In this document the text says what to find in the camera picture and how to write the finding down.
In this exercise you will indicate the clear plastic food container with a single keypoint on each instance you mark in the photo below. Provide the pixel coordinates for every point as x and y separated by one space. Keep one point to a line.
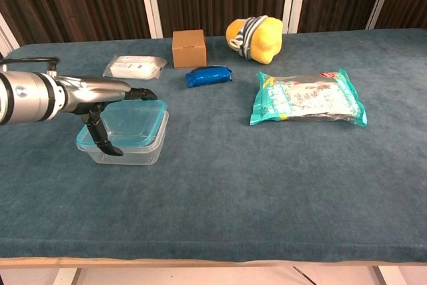
143 153

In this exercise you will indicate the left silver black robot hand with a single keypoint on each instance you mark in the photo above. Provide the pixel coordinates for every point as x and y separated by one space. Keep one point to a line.
93 91

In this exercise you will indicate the blue foil packet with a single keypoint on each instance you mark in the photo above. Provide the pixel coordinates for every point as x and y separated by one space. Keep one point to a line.
208 77

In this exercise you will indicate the small brown cardboard box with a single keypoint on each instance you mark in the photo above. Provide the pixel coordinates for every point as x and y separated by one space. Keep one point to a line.
188 49

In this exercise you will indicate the green white snack bag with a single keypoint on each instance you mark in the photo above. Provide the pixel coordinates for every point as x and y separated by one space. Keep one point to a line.
307 101

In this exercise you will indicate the blue velvet tablecloth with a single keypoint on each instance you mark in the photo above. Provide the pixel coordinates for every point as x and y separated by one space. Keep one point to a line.
233 181

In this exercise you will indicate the clear packet of white wipes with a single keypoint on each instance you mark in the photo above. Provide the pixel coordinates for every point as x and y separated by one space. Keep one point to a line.
133 68

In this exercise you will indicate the yellow plush toy striped scarf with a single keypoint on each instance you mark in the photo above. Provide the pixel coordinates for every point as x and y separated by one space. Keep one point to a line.
263 39

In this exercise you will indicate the teal translucent plastic lid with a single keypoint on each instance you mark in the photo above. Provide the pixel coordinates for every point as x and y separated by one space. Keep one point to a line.
136 121

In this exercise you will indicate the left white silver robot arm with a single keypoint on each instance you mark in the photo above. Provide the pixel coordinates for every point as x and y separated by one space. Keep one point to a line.
26 98

